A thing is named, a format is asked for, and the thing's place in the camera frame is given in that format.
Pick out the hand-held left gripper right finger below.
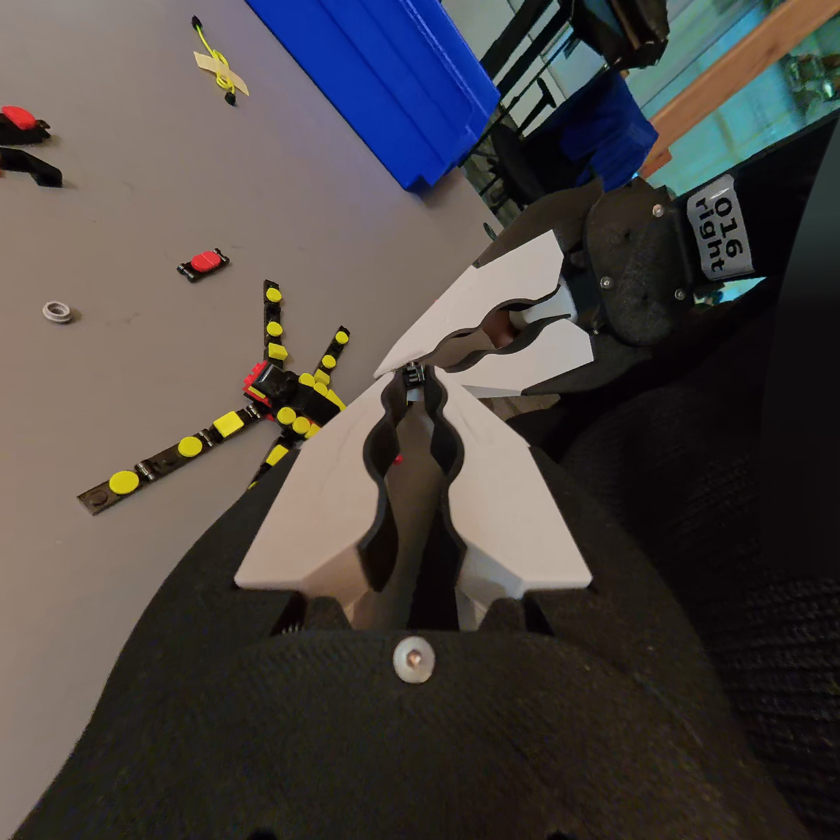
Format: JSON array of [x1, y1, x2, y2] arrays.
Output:
[[425, 369, 595, 629]]

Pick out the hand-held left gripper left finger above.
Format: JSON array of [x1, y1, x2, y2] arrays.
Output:
[[234, 373, 401, 627]]

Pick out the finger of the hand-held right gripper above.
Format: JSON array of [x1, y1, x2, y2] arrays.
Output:
[[430, 315, 597, 399], [373, 230, 578, 378]]

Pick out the black yellow lego spider model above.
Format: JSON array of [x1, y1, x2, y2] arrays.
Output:
[[77, 279, 403, 516]]

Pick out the red topped black lego plate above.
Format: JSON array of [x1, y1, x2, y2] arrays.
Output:
[[177, 248, 231, 283]]

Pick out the pile of loose lego pieces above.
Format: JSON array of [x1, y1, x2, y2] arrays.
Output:
[[0, 104, 64, 189]]

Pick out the blue jacket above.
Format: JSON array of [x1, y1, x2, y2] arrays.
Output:
[[545, 69, 660, 193]]

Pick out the wooden roof beam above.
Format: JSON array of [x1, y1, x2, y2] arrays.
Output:
[[640, 0, 840, 179]]

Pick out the blue plastic bin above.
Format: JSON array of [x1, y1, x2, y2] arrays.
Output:
[[246, 0, 503, 193]]

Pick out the black office chair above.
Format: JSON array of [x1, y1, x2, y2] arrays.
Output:
[[459, 0, 670, 214]]

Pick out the yellow cord with tape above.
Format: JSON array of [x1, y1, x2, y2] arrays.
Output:
[[190, 14, 252, 107]]

